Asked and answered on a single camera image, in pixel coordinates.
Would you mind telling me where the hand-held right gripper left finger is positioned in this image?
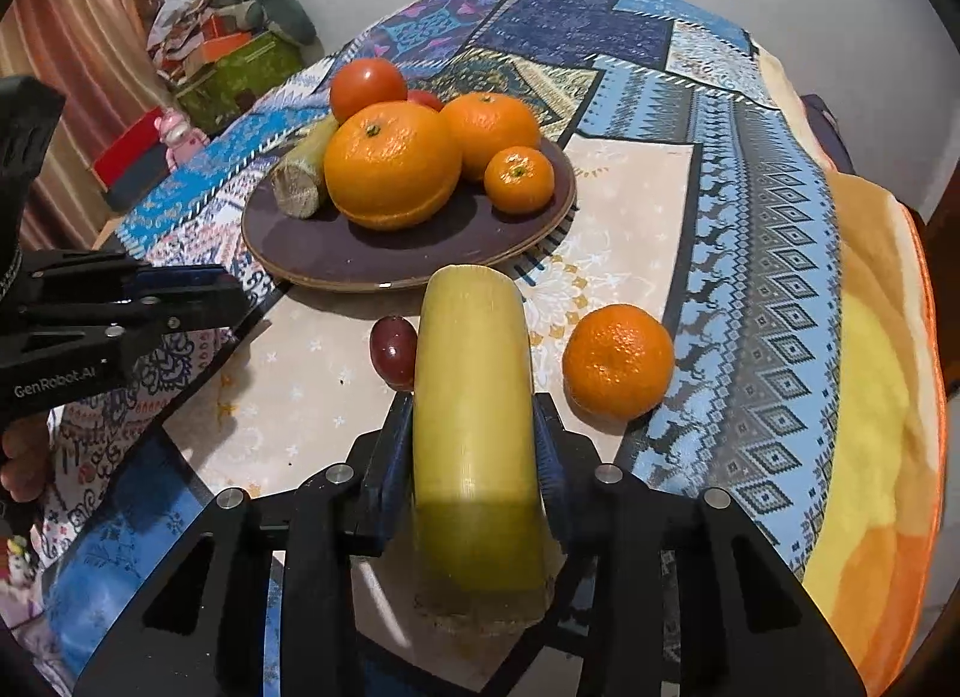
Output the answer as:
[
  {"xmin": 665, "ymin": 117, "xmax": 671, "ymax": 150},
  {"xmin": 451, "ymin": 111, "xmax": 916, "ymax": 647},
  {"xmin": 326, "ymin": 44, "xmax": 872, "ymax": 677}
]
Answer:
[{"xmin": 71, "ymin": 389, "xmax": 417, "ymax": 697}]

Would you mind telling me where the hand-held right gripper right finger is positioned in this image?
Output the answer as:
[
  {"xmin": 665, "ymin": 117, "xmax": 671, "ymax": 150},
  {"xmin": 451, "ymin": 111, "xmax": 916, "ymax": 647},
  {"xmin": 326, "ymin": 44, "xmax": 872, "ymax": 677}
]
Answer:
[{"xmin": 529, "ymin": 391, "xmax": 863, "ymax": 697}]

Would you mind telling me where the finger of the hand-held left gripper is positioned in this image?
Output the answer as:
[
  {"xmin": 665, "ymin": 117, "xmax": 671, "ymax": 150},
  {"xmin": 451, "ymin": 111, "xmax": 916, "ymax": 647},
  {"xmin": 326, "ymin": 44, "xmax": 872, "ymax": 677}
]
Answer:
[
  {"xmin": 105, "ymin": 288, "xmax": 252, "ymax": 360},
  {"xmin": 112, "ymin": 263, "xmax": 248, "ymax": 300}
]

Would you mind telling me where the green sugarcane piece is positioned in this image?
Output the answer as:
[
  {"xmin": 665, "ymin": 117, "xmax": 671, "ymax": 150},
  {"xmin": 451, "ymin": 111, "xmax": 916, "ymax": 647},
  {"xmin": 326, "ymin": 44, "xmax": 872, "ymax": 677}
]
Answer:
[
  {"xmin": 411, "ymin": 263, "xmax": 560, "ymax": 627},
  {"xmin": 271, "ymin": 115, "xmax": 338, "ymax": 219}
]

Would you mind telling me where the dark red grape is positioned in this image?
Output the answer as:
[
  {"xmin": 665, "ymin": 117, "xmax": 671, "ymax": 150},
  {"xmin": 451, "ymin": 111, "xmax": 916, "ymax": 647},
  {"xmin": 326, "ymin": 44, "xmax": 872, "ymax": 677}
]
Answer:
[{"xmin": 369, "ymin": 316, "xmax": 418, "ymax": 392}]

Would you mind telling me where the small mandarin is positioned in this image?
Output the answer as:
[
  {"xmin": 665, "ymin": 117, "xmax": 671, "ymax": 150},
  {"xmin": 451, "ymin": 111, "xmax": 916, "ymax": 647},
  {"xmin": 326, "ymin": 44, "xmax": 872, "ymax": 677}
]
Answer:
[
  {"xmin": 562, "ymin": 304, "xmax": 676, "ymax": 420},
  {"xmin": 484, "ymin": 145, "xmax": 556, "ymax": 214}
]

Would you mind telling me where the dark purple round plate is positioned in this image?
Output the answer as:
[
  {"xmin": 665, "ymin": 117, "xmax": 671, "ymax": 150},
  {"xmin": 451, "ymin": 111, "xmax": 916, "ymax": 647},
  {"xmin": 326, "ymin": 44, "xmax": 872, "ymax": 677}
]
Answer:
[{"xmin": 241, "ymin": 134, "xmax": 578, "ymax": 293}]

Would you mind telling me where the large orange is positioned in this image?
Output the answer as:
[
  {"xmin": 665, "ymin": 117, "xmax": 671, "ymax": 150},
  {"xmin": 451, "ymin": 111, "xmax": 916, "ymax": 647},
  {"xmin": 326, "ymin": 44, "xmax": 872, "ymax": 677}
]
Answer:
[
  {"xmin": 439, "ymin": 91, "xmax": 542, "ymax": 182},
  {"xmin": 324, "ymin": 100, "xmax": 464, "ymax": 231}
]

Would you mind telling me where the person's left hand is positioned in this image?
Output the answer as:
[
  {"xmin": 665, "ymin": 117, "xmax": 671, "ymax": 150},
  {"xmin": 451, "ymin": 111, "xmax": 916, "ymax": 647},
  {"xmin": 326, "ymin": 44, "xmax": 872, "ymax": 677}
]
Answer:
[{"xmin": 0, "ymin": 415, "xmax": 52, "ymax": 507}]

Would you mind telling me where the red box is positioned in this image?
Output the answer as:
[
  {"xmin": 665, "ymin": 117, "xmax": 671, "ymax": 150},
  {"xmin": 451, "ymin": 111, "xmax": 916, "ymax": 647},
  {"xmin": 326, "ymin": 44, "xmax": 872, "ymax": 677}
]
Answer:
[{"xmin": 94, "ymin": 107, "xmax": 175, "ymax": 188}]

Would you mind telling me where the striped brown curtain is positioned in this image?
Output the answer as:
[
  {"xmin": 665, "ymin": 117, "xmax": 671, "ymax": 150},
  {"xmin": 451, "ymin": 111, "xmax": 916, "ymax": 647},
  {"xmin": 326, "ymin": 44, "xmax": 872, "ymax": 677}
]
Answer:
[{"xmin": 0, "ymin": 0, "xmax": 166, "ymax": 248}]

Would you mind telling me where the pink rabbit toy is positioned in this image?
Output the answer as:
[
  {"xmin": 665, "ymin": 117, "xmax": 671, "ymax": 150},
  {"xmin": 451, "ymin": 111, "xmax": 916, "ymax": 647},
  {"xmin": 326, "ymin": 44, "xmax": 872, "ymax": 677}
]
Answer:
[{"xmin": 154, "ymin": 107, "xmax": 207, "ymax": 165}]

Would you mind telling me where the pile of clutter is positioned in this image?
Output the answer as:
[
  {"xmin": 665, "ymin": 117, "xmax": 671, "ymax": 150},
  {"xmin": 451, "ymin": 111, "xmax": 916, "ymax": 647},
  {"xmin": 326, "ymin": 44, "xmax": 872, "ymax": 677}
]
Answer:
[{"xmin": 146, "ymin": 0, "xmax": 256, "ymax": 79}]

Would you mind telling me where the green patterned box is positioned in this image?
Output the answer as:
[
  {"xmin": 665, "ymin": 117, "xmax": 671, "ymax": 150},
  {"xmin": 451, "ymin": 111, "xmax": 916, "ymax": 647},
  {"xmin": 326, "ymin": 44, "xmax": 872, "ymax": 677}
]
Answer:
[{"xmin": 171, "ymin": 32, "xmax": 305, "ymax": 135}]

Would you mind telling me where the blue patchwork printed cloth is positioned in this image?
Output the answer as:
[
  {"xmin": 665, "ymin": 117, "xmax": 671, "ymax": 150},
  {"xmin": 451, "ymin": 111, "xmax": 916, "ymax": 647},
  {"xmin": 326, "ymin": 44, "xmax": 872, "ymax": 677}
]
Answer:
[{"xmin": 30, "ymin": 0, "xmax": 845, "ymax": 697}]

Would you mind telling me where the small white figurine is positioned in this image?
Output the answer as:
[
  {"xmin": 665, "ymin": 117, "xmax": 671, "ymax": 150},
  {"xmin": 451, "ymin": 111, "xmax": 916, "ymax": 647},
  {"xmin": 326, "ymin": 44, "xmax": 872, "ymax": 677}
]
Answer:
[{"xmin": 0, "ymin": 532, "xmax": 38, "ymax": 585}]

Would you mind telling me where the yellow orange fleece blanket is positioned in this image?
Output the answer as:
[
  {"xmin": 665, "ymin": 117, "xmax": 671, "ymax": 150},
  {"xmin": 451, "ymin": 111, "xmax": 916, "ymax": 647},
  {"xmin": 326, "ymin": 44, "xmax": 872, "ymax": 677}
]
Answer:
[{"xmin": 750, "ymin": 44, "xmax": 950, "ymax": 697}]

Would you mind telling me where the dark cloth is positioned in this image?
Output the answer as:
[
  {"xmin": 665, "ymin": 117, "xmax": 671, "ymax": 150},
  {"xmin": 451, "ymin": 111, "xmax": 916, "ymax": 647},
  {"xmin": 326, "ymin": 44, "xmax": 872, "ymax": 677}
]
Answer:
[{"xmin": 799, "ymin": 92, "xmax": 856, "ymax": 173}]

